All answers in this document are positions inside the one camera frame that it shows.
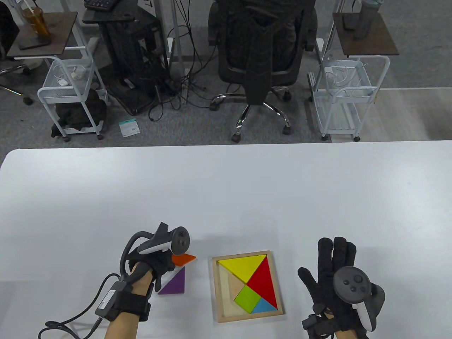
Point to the person's right hand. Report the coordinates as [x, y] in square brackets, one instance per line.
[328, 268]

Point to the person's left hand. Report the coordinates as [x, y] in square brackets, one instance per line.
[162, 263]

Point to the orange parallelogram tangram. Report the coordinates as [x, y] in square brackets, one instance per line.
[185, 259]

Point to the purple triangle tangram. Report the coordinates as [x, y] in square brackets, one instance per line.
[174, 286]

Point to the red triangle tangram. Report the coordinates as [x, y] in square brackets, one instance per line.
[265, 282]

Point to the blue triangle tangram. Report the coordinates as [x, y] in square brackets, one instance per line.
[265, 307]

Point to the wooden square tangram tray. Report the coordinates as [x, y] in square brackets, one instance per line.
[222, 307]

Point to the plain wooden triangle tangram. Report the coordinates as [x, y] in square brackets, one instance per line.
[235, 286]

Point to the yellow triangle tangram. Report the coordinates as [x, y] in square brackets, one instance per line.
[243, 266]

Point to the green square tangram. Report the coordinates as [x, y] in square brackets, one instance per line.
[248, 299]

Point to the person's left forearm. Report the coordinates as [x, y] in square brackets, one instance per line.
[122, 326]

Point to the black and white controller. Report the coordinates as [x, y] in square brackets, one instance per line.
[351, 284]
[180, 240]

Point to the white and green packet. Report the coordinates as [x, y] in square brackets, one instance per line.
[129, 128]

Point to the black bag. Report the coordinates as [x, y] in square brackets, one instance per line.
[76, 114]

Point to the white charger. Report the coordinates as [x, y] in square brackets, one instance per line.
[77, 73]

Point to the black computer stand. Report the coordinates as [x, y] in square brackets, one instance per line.
[123, 53]

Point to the black jacket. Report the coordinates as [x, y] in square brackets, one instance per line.
[259, 63]

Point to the white desk leg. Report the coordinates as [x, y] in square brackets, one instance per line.
[176, 42]

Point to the black office chair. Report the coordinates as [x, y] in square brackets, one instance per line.
[233, 53]

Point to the brown side table top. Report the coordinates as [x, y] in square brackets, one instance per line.
[381, 39]
[60, 31]

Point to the black phone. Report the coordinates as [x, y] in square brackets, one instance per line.
[349, 21]

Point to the grey bottle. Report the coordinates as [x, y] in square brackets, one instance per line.
[365, 19]

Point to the black keyboard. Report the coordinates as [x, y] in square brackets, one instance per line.
[100, 4]

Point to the amber drink cup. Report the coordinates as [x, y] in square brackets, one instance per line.
[37, 24]

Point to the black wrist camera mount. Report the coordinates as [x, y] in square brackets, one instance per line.
[317, 326]

